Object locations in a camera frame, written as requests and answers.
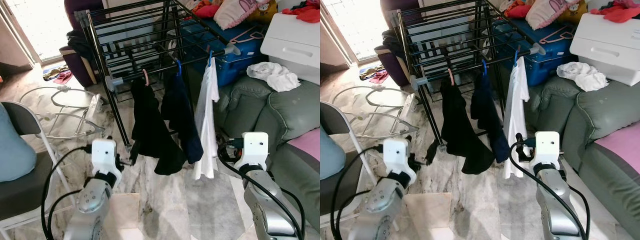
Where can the red cloth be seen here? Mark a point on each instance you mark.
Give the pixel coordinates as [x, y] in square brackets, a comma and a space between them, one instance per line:
[307, 14]
[620, 12]

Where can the blue suitcase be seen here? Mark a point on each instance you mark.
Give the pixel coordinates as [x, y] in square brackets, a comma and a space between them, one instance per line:
[235, 65]
[545, 65]

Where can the colourful crumpled cloth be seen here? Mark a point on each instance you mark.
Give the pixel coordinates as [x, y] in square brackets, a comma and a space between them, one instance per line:
[378, 76]
[62, 76]

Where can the pink rabbit pillow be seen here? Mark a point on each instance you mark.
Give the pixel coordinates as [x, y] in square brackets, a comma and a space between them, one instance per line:
[235, 12]
[547, 12]

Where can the grey-green sofa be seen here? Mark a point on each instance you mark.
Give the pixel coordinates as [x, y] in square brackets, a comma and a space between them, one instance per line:
[295, 110]
[600, 115]

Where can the red-orange cloth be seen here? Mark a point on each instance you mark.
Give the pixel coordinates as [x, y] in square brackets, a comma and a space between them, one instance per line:
[205, 9]
[517, 9]

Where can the white shirt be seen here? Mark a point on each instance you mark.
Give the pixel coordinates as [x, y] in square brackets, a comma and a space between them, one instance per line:
[206, 110]
[515, 110]

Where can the purple stool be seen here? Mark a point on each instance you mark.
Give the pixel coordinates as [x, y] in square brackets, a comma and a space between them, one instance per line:
[392, 67]
[75, 65]

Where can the navy blue garment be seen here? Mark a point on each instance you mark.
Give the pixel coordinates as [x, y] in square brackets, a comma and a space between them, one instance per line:
[487, 117]
[180, 115]

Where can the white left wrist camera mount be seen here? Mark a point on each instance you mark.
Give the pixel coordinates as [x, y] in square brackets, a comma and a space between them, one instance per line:
[104, 152]
[398, 152]

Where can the white crumpled cloth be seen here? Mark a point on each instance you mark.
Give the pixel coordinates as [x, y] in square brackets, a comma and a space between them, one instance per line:
[275, 77]
[582, 76]

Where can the grey folding chair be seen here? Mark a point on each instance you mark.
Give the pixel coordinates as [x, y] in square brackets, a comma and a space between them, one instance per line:
[27, 116]
[332, 117]

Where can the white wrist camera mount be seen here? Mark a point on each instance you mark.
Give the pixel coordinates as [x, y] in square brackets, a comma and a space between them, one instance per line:
[255, 145]
[546, 145]
[398, 152]
[104, 152]

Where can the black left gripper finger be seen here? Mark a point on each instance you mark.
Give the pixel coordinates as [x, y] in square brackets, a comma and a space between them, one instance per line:
[433, 152]
[135, 158]

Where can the black metal drying rack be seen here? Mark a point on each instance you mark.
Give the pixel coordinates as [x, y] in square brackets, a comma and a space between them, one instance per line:
[114, 82]
[421, 82]

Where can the pink plastic hanger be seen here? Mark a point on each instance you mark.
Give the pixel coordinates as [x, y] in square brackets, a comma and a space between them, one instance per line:
[555, 34]
[450, 76]
[145, 76]
[244, 34]

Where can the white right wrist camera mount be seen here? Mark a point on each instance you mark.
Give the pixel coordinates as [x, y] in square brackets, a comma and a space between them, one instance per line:
[255, 145]
[546, 145]

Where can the pink blanket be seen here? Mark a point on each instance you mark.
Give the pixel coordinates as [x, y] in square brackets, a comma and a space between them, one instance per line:
[307, 142]
[622, 145]

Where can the purple garment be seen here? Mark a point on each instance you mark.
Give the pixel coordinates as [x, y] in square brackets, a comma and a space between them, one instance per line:
[397, 5]
[82, 6]

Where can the black garment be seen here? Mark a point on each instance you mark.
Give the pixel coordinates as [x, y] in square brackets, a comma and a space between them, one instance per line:
[150, 125]
[460, 130]

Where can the light blue cushion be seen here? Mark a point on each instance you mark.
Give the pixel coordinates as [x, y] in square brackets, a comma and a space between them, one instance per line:
[15, 150]
[330, 155]

